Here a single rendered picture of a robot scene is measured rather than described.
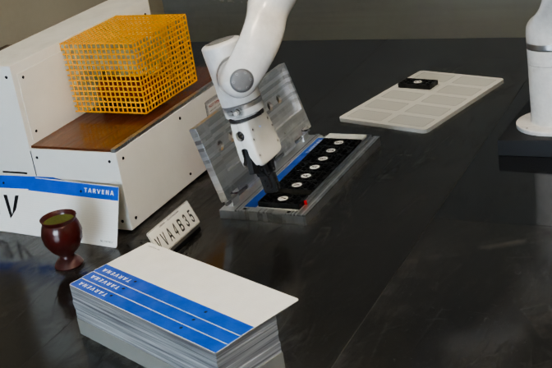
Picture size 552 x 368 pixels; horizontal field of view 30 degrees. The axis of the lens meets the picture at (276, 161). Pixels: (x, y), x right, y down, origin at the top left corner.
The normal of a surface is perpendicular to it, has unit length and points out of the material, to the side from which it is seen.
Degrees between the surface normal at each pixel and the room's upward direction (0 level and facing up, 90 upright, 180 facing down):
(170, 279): 0
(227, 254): 0
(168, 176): 90
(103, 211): 69
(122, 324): 90
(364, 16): 90
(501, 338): 0
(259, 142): 78
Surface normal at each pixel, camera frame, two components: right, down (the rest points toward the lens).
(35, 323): -0.14, -0.92
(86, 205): -0.51, 0.04
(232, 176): 0.81, -0.22
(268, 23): 0.48, -0.48
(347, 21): -0.42, 0.40
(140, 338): -0.71, 0.36
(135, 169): 0.89, 0.04
